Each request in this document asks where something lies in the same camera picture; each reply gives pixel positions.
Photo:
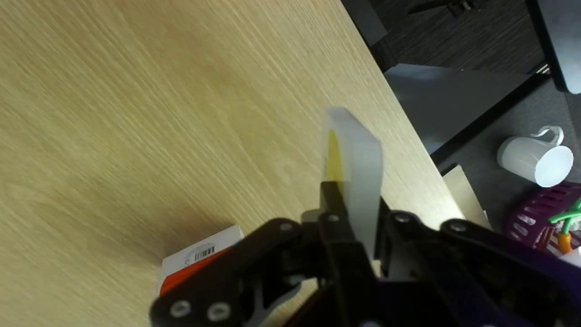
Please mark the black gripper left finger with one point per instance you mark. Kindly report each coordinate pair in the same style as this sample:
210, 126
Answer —
273, 273

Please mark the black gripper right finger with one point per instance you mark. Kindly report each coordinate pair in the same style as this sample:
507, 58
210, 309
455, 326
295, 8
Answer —
473, 273

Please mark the small book with yellow picture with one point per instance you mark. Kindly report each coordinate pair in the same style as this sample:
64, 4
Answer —
360, 175

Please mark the black side table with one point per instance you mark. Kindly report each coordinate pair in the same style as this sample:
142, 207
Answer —
502, 193

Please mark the purple plastic basket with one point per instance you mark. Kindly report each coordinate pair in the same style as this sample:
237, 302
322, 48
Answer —
536, 211

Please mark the grey flat panel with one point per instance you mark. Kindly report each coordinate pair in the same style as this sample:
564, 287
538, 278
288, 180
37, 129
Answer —
565, 42

